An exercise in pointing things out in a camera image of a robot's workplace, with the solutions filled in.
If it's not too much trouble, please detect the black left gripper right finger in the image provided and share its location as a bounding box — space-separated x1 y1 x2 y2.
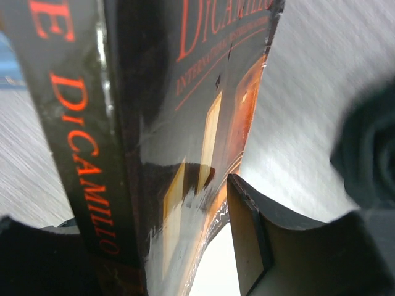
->
227 174 394 295

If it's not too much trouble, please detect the black t shirt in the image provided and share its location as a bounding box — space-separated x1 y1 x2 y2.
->
330 80 394 208

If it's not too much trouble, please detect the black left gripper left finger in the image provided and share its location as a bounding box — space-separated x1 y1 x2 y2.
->
1 216 102 295

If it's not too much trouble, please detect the orange brown cover book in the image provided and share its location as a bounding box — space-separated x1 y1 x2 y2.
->
1 1 285 295

